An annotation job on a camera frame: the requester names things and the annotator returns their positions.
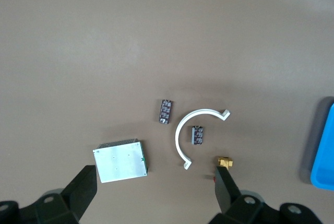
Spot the brass valve red handle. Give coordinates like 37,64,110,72
212,156,234,183

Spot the silver metal power supply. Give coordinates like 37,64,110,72
92,137,150,184

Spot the brown table mat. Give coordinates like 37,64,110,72
0,0,334,224

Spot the blue plastic tray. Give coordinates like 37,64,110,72
310,102,334,191

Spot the white curved plastic clamp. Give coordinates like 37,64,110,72
175,108,231,170

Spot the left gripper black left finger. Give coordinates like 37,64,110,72
0,164,99,224

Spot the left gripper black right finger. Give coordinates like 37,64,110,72
210,167,322,224

